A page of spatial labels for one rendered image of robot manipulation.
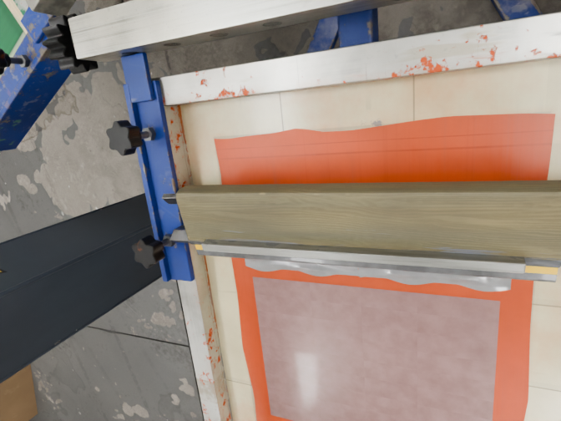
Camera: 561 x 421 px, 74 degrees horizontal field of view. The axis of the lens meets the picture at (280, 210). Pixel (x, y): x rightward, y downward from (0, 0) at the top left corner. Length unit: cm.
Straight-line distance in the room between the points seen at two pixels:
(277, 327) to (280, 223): 25
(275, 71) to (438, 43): 18
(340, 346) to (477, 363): 18
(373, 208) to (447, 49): 17
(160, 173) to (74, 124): 173
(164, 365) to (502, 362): 215
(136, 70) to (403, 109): 35
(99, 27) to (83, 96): 165
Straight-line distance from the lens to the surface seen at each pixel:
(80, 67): 62
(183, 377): 249
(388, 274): 52
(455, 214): 38
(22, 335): 82
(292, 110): 50
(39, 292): 80
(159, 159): 57
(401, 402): 64
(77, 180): 237
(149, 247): 54
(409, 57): 43
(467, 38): 43
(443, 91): 47
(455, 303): 54
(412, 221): 38
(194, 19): 47
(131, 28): 52
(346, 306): 56
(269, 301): 61
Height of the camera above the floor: 142
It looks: 61 degrees down
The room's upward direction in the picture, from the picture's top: 126 degrees counter-clockwise
